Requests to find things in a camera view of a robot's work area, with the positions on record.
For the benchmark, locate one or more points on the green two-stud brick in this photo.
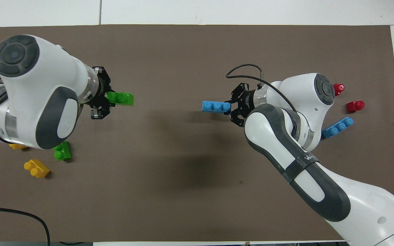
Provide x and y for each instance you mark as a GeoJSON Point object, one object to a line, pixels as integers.
{"type": "Point", "coordinates": [63, 153]}
{"type": "Point", "coordinates": [123, 99]}

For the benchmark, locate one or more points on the yellow two-stud brick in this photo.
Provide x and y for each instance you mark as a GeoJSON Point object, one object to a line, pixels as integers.
{"type": "Point", "coordinates": [17, 147]}
{"type": "Point", "coordinates": [38, 169]}

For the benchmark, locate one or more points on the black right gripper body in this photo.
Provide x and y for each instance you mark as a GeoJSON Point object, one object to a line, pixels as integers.
{"type": "Point", "coordinates": [248, 102]}

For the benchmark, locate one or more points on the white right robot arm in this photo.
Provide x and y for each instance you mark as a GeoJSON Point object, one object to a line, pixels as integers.
{"type": "Point", "coordinates": [320, 191]}

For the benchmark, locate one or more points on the blue three-stud brick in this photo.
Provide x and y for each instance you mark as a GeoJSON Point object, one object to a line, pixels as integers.
{"type": "Point", "coordinates": [214, 106]}
{"type": "Point", "coordinates": [337, 129]}

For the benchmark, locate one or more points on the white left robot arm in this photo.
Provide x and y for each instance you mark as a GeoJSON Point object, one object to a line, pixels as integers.
{"type": "Point", "coordinates": [46, 68]}

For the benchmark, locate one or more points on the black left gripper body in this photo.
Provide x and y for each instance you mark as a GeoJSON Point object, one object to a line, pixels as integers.
{"type": "Point", "coordinates": [102, 92]}

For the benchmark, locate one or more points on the brown table mat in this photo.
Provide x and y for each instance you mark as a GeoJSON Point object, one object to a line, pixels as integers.
{"type": "Point", "coordinates": [183, 177]}

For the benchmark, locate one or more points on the red one-stud brick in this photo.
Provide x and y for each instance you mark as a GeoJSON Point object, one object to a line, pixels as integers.
{"type": "Point", "coordinates": [354, 106]}
{"type": "Point", "coordinates": [338, 89]}

